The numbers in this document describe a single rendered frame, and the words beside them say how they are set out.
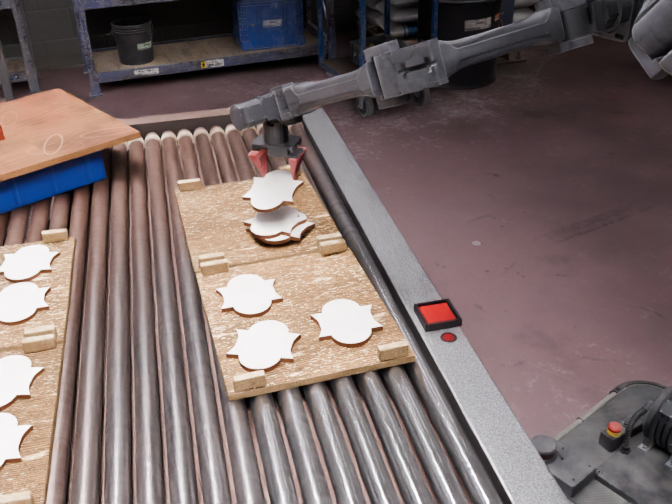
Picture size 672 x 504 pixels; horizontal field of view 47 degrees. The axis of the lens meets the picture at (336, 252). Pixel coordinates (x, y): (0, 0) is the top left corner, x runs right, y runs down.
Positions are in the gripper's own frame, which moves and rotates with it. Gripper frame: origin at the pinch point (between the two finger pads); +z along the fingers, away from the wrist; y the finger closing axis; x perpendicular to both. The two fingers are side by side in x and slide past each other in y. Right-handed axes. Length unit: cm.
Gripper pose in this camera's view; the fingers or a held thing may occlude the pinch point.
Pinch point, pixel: (279, 175)
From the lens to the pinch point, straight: 183.4
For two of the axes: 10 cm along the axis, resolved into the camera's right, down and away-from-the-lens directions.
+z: 0.4, 8.5, 5.2
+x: 2.9, -5.1, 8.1
